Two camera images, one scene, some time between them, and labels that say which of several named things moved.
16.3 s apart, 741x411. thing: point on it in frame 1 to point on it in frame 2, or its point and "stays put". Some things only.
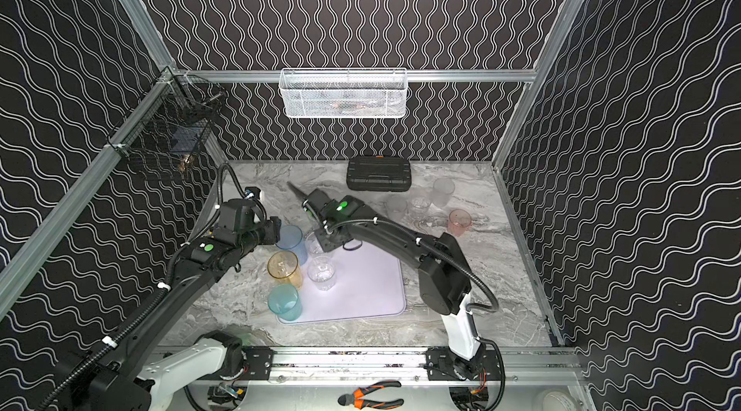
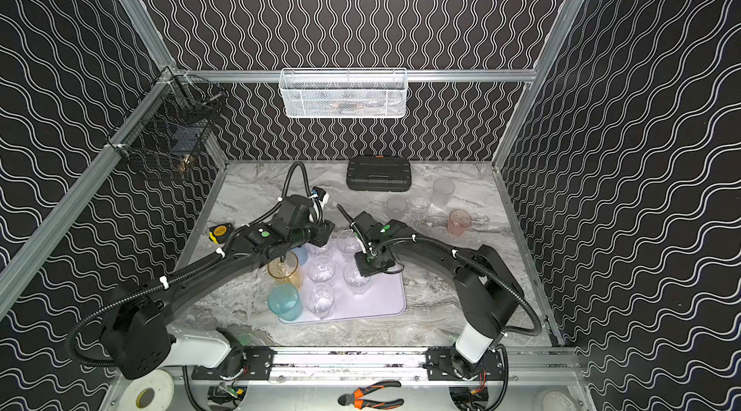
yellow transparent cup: [284, 265] stays put
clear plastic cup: [314, 245] stays put
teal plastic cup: [285, 301] stays put
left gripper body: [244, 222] to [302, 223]
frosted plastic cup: [397, 207] stays put
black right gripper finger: [297, 191] to [347, 218]
